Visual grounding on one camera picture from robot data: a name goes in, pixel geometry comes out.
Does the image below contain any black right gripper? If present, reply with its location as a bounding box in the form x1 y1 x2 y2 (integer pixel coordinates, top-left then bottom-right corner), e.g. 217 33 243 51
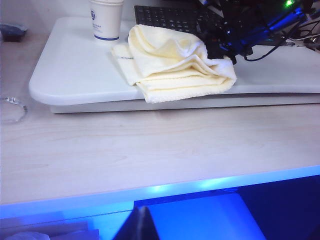
198 9 266 65

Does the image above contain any cream towel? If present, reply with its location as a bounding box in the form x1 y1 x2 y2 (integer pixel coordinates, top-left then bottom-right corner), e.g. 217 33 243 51
110 24 238 104

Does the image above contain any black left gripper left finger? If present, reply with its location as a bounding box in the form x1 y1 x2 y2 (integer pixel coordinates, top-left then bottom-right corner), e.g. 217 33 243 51
112 206 145 240

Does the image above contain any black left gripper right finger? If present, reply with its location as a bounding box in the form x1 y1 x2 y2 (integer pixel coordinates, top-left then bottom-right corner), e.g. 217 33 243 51
142 206 160 240

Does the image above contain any grey desk riser base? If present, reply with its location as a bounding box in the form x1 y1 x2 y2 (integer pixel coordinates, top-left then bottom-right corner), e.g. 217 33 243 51
49 92 320 115

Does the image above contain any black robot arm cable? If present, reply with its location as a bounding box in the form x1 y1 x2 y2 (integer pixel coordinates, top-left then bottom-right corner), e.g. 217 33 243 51
243 19 320 62

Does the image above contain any black computer keyboard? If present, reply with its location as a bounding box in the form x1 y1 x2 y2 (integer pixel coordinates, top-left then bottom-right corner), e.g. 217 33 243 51
133 4 226 35

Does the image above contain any white desk riser board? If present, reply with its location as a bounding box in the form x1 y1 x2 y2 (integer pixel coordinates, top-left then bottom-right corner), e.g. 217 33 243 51
28 16 320 106

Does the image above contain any white paper cup blue print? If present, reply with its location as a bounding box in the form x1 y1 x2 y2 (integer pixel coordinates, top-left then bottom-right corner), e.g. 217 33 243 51
89 0 125 42

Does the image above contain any dark grey pouch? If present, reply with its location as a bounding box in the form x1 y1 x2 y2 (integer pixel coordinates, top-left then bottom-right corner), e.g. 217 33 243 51
0 23 28 43

